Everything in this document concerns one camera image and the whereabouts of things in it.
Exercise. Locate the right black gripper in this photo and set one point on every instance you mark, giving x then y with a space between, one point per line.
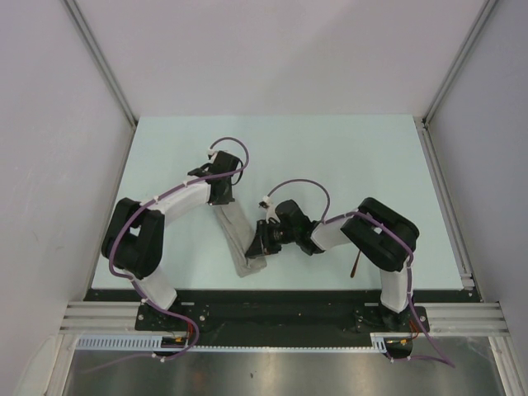
261 244

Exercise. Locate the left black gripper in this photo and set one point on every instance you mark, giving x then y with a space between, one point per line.
225 199

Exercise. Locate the grey cloth napkin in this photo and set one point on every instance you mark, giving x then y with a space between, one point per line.
238 234

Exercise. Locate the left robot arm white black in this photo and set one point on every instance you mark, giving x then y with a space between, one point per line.
133 244

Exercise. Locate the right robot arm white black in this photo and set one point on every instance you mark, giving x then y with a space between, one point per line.
387 239

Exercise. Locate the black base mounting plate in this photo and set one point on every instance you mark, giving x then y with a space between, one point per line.
229 318

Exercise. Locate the copper fork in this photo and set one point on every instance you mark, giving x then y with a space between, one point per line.
355 265

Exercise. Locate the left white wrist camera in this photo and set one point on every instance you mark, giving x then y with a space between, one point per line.
211 154

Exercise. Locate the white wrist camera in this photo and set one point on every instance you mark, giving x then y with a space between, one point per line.
269 207
211 154

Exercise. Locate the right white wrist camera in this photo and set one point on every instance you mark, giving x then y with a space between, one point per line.
269 207

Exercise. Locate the aluminium front rail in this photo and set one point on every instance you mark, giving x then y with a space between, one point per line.
450 319

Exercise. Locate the left aluminium corner post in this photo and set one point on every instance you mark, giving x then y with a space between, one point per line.
89 40

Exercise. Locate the aluminium corner post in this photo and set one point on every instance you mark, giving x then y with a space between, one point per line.
89 40
462 55

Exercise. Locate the right aluminium corner post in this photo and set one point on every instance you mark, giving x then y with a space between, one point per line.
462 55

